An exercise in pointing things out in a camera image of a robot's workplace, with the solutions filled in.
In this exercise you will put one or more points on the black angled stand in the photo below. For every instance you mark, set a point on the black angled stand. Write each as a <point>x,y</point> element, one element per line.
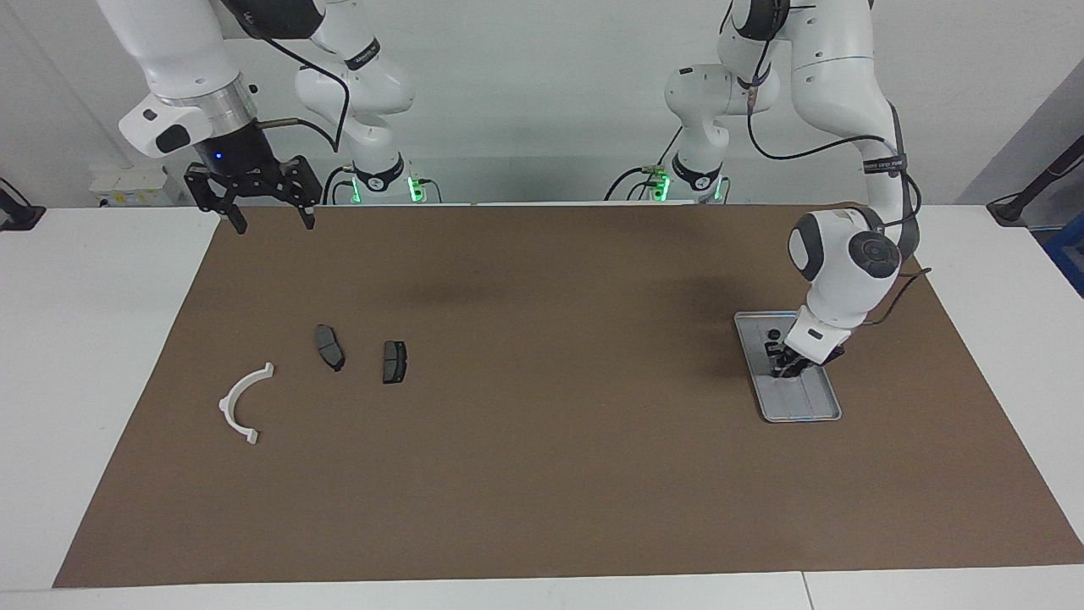
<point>1029,195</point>

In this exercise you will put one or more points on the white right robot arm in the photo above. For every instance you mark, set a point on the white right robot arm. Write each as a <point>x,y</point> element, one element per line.
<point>169,51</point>

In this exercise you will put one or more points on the short grey brake pad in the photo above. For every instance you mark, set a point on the short grey brake pad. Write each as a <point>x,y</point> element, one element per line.
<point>394,362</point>

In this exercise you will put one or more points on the white power strip box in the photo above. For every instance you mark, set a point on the white power strip box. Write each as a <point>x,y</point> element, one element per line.
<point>135,186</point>

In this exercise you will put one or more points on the silver metal tray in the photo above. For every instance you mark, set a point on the silver metal tray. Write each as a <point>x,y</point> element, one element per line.
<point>804,398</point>

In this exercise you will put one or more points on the long grey brake pad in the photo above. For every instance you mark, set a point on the long grey brake pad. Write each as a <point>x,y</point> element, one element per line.
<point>330,347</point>

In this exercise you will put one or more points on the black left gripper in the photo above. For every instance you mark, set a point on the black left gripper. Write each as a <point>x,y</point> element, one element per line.
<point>821,357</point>

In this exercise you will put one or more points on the black clamp mount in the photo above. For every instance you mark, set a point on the black clamp mount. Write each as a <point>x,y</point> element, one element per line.
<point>17,212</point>

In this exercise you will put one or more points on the white semicircular plastic bracket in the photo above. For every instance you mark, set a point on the white semicircular plastic bracket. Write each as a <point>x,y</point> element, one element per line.
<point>233,398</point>

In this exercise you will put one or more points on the blue crate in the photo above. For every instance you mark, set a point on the blue crate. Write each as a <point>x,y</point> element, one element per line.
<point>1067,254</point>

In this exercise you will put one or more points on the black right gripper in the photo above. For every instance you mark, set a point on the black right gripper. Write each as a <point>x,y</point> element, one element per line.
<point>246,165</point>

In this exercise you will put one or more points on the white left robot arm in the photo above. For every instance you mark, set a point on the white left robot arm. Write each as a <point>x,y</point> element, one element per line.
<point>847,85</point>

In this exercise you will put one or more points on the brown table mat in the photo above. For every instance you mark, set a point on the brown table mat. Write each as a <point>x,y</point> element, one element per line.
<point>550,491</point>

